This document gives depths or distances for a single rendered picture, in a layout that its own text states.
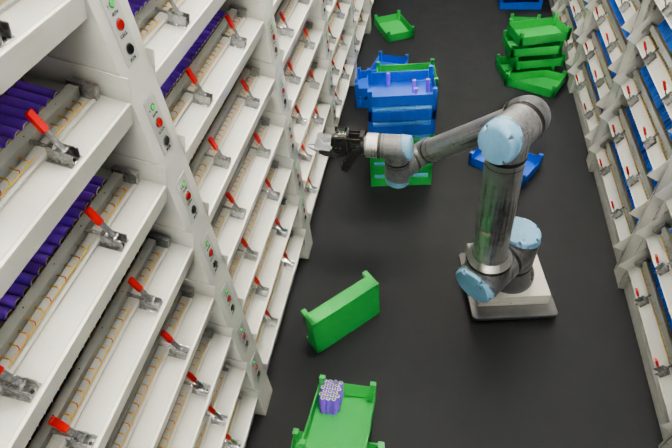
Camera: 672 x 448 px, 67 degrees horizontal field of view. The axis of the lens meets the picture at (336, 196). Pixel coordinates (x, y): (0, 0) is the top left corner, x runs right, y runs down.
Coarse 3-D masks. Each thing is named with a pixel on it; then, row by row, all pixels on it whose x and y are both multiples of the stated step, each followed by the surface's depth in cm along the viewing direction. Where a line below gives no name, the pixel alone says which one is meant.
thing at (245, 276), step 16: (288, 160) 186; (272, 176) 184; (288, 176) 186; (256, 208) 173; (272, 208) 174; (256, 224) 168; (272, 224) 172; (256, 240) 164; (240, 256) 159; (240, 272) 155; (240, 288) 151
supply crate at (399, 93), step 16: (368, 80) 234; (384, 80) 236; (400, 80) 235; (416, 80) 235; (432, 80) 231; (368, 96) 219; (384, 96) 219; (400, 96) 218; (416, 96) 218; (432, 96) 218
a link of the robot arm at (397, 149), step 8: (384, 136) 176; (392, 136) 176; (400, 136) 175; (408, 136) 175; (384, 144) 175; (392, 144) 175; (400, 144) 174; (408, 144) 174; (384, 152) 176; (392, 152) 175; (400, 152) 175; (408, 152) 174; (392, 160) 178; (400, 160) 177; (408, 160) 177
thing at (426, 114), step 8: (368, 112) 225; (376, 112) 225; (384, 112) 224; (392, 112) 224; (400, 112) 224; (408, 112) 224; (416, 112) 224; (424, 112) 224; (432, 112) 224; (368, 120) 228; (376, 120) 228; (384, 120) 228; (392, 120) 227; (400, 120) 227; (408, 120) 227
